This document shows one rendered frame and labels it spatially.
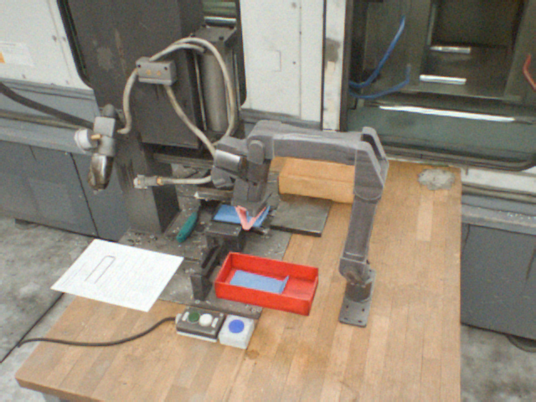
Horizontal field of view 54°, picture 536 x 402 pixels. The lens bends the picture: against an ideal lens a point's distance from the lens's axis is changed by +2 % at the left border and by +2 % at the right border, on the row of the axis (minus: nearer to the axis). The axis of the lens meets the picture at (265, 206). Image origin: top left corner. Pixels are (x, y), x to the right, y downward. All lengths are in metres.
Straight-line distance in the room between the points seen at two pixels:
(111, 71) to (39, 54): 1.19
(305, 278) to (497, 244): 0.97
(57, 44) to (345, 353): 1.76
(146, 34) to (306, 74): 0.80
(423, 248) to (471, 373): 0.99
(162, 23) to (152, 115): 0.25
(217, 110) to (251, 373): 0.63
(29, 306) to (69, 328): 1.46
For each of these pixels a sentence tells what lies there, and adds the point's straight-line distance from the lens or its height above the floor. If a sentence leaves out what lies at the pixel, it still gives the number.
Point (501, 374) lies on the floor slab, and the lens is 2.48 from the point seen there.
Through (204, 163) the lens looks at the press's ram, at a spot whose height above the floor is 1.17.
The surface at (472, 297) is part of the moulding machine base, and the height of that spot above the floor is 0.26.
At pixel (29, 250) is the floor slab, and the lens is 3.21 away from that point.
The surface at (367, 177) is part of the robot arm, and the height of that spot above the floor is 1.31.
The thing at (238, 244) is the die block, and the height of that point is 0.95.
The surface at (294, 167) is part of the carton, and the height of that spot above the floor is 0.93.
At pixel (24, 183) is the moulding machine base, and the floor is 0.37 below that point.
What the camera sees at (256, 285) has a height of 0.91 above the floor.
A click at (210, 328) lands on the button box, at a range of 1.29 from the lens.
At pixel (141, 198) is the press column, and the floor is 1.03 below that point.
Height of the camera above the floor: 1.92
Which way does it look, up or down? 38 degrees down
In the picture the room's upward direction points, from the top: 3 degrees counter-clockwise
